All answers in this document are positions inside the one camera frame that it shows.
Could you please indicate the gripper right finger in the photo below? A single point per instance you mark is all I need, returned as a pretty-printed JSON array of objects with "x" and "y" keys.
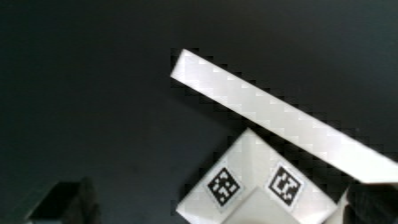
[{"x": 372, "y": 208}]

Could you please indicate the white lamp base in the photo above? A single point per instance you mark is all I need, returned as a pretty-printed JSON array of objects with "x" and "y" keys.
[{"x": 254, "y": 191}]

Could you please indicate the white frame wall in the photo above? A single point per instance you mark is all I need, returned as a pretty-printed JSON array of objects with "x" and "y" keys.
[{"x": 285, "y": 120}]

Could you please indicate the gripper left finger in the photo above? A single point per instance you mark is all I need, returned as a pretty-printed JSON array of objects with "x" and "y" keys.
[{"x": 68, "y": 205}]

